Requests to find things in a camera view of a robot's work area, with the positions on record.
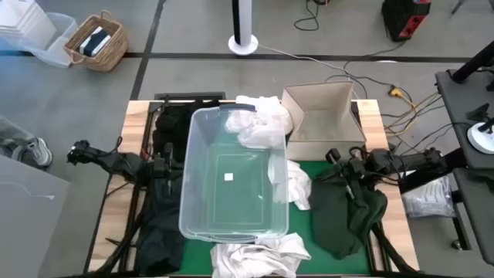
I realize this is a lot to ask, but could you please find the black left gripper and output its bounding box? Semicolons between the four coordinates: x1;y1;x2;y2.
152;141;177;196

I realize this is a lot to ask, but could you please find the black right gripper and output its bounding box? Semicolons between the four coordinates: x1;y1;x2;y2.
325;147;374;206

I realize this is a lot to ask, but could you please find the black garment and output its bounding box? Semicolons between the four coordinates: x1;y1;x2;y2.
152;99;211;163

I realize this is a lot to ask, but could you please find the small white garment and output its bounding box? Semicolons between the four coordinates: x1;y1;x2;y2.
268;154;313;212

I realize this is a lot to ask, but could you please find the dark green garment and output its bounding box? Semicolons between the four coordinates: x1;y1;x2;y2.
308;169;389;260

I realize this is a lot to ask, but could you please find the dark charcoal garment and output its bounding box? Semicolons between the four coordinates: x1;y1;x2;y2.
134;169;186;277

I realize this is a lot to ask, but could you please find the large white garment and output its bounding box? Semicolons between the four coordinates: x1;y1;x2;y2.
210;232;312;278

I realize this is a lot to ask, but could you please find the open cardboard box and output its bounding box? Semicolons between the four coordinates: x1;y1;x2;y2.
280;80;367;161

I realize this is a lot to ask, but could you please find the green table mat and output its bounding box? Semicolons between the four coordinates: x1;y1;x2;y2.
175;160;371;276

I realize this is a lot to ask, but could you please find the black metal bar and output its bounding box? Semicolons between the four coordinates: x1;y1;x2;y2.
154;91;227;102

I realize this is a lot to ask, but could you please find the clear plastic storage bin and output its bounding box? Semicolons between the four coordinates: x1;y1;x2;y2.
178;103;290;244

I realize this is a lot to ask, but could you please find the black support beam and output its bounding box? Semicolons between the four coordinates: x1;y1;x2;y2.
397;148;470;195

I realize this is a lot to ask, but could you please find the clear bag of white items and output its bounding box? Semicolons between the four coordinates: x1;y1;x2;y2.
401;160;456;219

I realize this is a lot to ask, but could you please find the white crumpled garment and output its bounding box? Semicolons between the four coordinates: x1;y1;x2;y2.
225;95;294;150

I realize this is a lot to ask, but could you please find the woven wicker basket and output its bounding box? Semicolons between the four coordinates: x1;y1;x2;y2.
63;10;129;73

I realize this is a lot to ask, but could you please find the black side table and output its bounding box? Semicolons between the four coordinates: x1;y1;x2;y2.
435;69;494;267

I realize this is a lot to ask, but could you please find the person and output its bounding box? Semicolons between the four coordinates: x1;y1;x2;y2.
0;114;54;169

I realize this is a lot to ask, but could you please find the white round device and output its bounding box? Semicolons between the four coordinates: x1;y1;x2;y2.
466;121;494;155

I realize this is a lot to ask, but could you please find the white tower fan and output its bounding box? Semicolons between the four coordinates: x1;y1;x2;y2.
227;0;259;56

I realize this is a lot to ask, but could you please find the navy and white box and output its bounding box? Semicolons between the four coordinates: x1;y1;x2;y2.
79;25;112;58

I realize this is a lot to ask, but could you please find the grey flat board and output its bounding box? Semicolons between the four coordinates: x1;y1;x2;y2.
0;154;71;278

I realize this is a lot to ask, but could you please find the clear plastic tub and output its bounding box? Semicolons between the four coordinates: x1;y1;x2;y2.
0;12;79;69

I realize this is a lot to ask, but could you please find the black and red rack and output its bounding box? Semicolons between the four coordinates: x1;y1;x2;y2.
381;0;432;42

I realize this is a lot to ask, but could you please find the black slanted pole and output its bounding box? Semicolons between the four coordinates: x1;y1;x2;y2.
450;40;494;84

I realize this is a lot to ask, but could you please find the stack of white lids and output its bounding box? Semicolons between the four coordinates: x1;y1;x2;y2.
0;0;57;51

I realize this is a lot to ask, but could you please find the black aluminium table frame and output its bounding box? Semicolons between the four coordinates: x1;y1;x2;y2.
86;98;420;278

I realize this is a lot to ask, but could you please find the yellow cable with plug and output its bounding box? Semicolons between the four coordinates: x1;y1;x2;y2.
385;86;441;136

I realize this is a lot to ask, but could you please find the white fan cable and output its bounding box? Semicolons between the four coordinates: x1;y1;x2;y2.
257;44;367;100

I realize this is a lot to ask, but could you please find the black mount bracket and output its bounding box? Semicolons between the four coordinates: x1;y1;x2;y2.
465;102;494;134

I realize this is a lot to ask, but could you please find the black floor cable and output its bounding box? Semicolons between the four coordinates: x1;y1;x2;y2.
293;0;321;32

